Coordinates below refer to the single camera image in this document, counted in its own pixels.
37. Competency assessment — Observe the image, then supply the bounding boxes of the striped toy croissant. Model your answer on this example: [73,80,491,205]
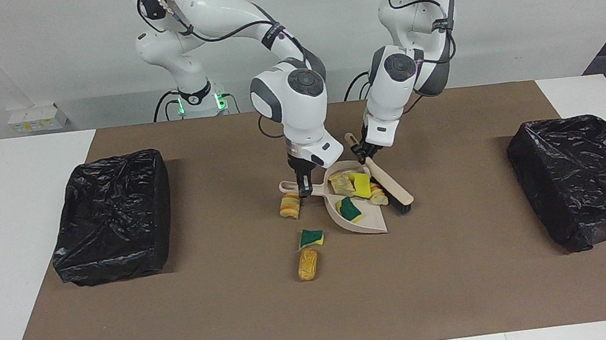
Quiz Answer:
[367,180,391,209]
[277,191,305,222]

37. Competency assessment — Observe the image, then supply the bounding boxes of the pale cream bread piece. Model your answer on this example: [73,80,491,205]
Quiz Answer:
[328,171,356,198]

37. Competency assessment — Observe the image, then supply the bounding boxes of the beige hand brush black bristles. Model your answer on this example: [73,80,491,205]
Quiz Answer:
[344,126,417,220]

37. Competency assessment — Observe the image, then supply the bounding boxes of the green and yellow sponge piece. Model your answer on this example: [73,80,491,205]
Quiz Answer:
[297,226,327,250]
[335,195,363,225]

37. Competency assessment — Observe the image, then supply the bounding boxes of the beige plastic dustpan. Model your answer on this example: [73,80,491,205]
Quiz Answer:
[277,157,389,245]

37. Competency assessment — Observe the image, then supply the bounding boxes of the brown bread roll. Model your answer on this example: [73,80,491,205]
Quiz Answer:
[295,246,321,283]

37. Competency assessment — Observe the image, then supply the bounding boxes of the bin lined with black bag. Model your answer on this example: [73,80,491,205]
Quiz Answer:
[503,112,606,259]
[41,147,180,291]

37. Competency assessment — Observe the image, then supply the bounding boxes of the brown table mat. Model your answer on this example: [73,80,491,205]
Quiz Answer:
[0,71,606,340]

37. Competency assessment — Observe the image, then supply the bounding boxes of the white power strip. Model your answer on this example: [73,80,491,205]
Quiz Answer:
[6,102,69,135]

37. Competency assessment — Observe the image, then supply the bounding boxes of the black left arm base cable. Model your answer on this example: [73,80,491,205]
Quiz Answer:
[341,70,374,102]

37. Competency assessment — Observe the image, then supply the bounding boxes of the black arm base cable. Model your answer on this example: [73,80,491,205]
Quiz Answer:
[150,89,184,123]
[341,70,374,102]

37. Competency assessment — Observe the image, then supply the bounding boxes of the black right arm base cable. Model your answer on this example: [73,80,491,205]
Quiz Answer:
[150,89,184,123]

